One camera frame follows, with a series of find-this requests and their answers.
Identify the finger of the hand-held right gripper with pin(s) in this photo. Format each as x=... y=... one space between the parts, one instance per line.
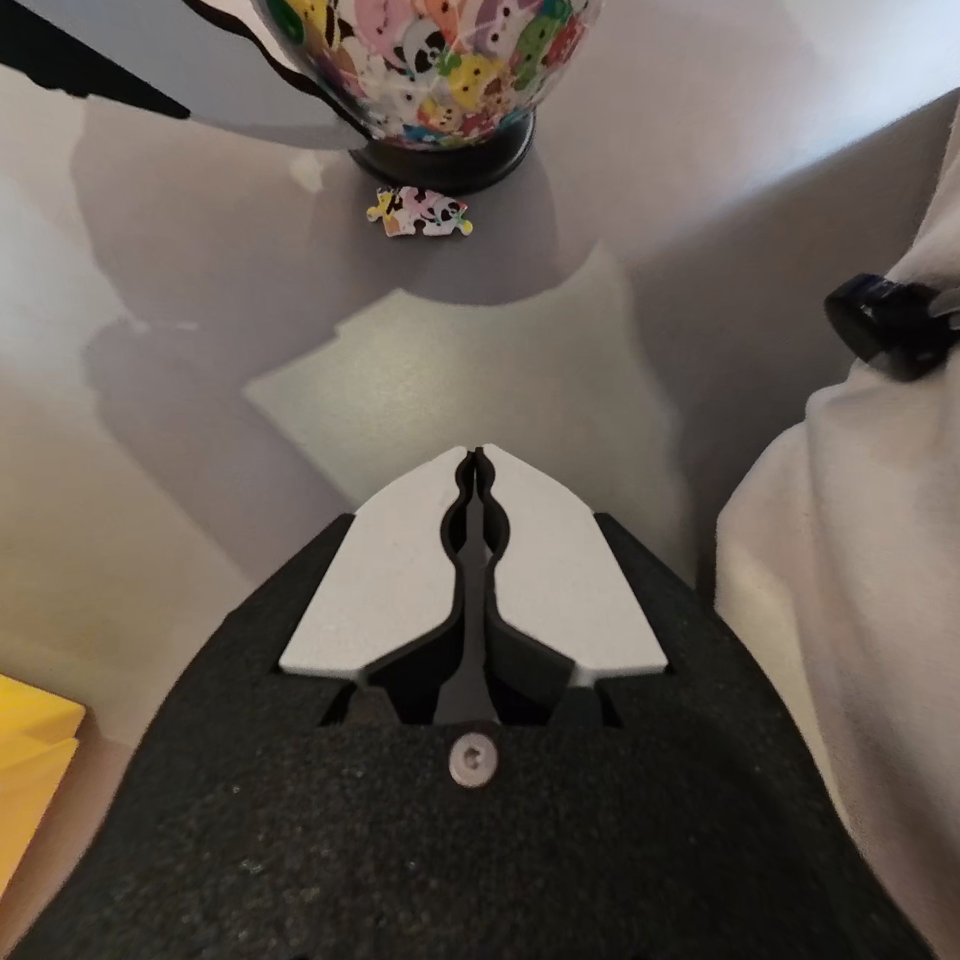
x=210 y=75

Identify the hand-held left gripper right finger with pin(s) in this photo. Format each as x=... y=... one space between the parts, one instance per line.
x=577 y=585

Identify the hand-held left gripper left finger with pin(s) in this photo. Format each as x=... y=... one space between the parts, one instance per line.
x=375 y=585

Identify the colourful puzzle ball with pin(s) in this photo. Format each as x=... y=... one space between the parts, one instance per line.
x=450 y=67

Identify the panda print jigsaw piece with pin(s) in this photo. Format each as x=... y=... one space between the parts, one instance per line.
x=420 y=212

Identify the black ball stand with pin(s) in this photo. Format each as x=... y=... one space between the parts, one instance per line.
x=450 y=169

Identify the yellow box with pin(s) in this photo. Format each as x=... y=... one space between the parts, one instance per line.
x=30 y=750

